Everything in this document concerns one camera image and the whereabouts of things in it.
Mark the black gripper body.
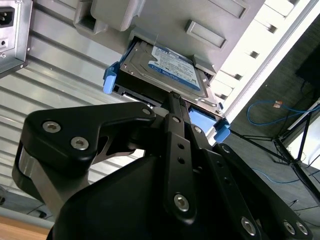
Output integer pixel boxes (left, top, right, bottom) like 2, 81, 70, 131
47, 156, 253, 240

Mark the hard disk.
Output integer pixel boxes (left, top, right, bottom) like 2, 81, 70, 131
102, 41, 231, 145

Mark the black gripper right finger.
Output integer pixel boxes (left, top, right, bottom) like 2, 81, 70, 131
179, 97, 313, 240

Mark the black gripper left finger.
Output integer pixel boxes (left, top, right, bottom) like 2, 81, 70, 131
11, 91, 199, 226

